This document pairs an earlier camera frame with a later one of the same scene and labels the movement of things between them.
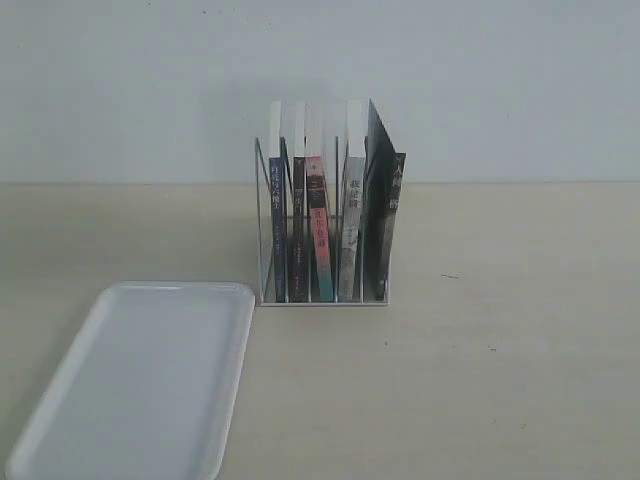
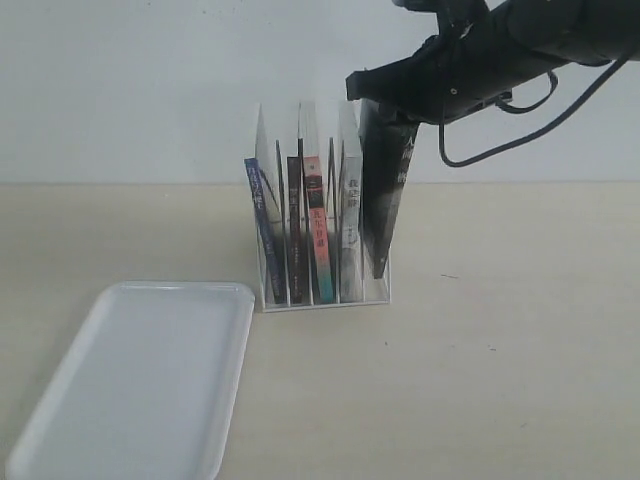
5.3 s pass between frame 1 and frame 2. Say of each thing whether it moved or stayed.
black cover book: moved
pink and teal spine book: stayed
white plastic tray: stayed
